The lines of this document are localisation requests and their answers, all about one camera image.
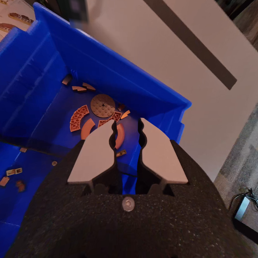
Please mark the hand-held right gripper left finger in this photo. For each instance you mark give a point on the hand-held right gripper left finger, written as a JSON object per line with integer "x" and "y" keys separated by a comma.
{"x": 90, "y": 159}

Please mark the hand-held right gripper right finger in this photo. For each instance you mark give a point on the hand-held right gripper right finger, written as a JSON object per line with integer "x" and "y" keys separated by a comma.
{"x": 163, "y": 159}

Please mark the pile of brown bricks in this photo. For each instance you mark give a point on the pile of brown bricks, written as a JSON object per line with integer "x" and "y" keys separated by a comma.
{"x": 102, "y": 105}

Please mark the blue plastic bin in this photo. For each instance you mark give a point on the blue plastic bin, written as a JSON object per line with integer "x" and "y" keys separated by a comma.
{"x": 121, "y": 76}

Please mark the black bin divider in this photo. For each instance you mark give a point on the black bin divider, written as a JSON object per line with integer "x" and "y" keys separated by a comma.
{"x": 48, "y": 150}

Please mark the grey floor power adapter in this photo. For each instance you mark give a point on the grey floor power adapter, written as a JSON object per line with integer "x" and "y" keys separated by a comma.
{"x": 242, "y": 207}

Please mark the brick set instruction booklet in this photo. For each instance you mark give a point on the brick set instruction booklet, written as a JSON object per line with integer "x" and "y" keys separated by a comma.
{"x": 24, "y": 8}

